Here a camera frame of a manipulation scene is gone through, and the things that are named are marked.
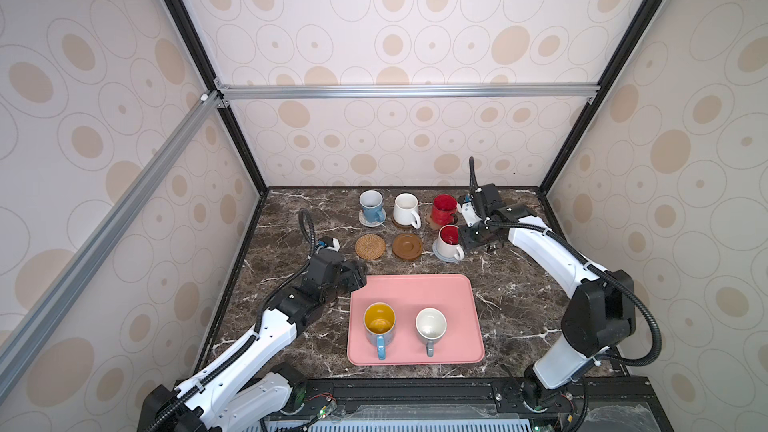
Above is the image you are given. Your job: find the white mug red inside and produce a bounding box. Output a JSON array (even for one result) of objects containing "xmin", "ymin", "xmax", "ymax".
[{"xmin": 434, "ymin": 225, "xmax": 465, "ymax": 261}]

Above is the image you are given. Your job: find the grey woven round coaster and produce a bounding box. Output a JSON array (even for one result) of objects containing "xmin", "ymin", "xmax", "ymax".
[{"xmin": 432, "ymin": 244, "xmax": 460, "ymax": 264}]

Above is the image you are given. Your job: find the horizontal aluminium frame bar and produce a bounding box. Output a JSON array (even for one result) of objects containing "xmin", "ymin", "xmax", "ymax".
[{"xmin": 203, "ymin": 82, "xmax": 600, "ymax": 105}]

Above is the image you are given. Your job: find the brown paw shaped coaster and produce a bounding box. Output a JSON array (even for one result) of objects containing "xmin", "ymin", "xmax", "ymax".
[{"xmin": 427, "ymin": 216, "xmax": 444, "ymax": 231}]

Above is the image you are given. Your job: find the blue floral mug white inside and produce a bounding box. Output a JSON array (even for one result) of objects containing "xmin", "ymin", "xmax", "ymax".
[{"xmin": 359, "ymin": 190, "xmax": 386, "ymax": 221}]

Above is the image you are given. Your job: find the pink rectangular tray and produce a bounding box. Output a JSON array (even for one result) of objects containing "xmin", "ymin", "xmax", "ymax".
[{"xmin": 347, "ymin": 274, "xmax": 485, "ymax": 366}]

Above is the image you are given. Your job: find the dark red mug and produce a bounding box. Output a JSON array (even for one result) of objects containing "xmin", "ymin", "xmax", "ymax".
[{"xmin": 430, "ymin": 194, "xmax": 458, "ymax": 226}]

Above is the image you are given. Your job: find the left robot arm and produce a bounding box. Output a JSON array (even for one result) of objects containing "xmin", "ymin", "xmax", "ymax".
[{"xmin": 138, "ymin": 208, "xmax": 367, "ymax": 431}]

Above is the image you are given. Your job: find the right black frame post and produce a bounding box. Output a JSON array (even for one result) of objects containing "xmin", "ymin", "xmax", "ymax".
[{"xmin": 538, "ymin": 0, "xmax": 694, "ymax": 196}]

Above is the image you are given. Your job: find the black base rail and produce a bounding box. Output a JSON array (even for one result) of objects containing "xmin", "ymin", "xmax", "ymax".
[{"xmin": 155, "ymin": 375, "xmax": 676, "ymax": 432}]

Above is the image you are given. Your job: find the blue mug yellow inside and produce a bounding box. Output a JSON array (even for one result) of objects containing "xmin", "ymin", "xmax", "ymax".
[{"xmin": 363, "ymin": 302, "xmax": 397, "ymax": 361}]

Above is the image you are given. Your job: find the black frame post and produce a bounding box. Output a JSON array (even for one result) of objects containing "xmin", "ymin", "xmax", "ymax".
[
  {"xmin": 538, "ymin": 0, "xmax": 694, "ymax": 196},
  {"xmin": 163, "ymin": 0, "xmax": 269, "ymax": 196}
]

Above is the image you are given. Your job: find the woven rattan round coaster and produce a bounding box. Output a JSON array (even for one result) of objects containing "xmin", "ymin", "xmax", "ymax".
[{"xmin": 355, "ymin": 234, "xmax": 386, "ymax": 261}]

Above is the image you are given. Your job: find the left diagonal aluminium bar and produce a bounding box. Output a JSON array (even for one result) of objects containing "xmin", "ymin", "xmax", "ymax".
[{"xmin": 1, "ymin": 90, "xmax": 222, "ymax": 400}]

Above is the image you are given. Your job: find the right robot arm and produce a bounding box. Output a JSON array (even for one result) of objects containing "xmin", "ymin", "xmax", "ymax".
[{"xmin": 458, "ymin": 171, "xmax": 663, "ymax": 413}]

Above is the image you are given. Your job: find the multicolour woven round coaster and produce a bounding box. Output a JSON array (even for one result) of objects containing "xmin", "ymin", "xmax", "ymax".
[{"xmin": 358, "ymin": 211, "xmax": 386, "ymax": 228}]

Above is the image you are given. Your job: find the brown wooden coaster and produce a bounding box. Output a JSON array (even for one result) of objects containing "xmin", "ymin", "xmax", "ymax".
[
  {"xmin": 390, "ymin": 218, "xmax": 413, "ymax": 231},
  {"xmin": 392, "ymin": 233, "xmax": 423, "ymax": 261}
]

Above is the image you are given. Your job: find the left black frame post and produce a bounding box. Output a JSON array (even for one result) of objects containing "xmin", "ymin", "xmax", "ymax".
[{"xmin": 163, "ymin": 0, "xmax": 269, "ymax": 196}]

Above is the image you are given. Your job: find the white mug front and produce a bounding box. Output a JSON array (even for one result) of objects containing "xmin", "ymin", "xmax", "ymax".
[{"xmin": 415, "ymin": 307, "xmax": 448, "ymax": 358}]

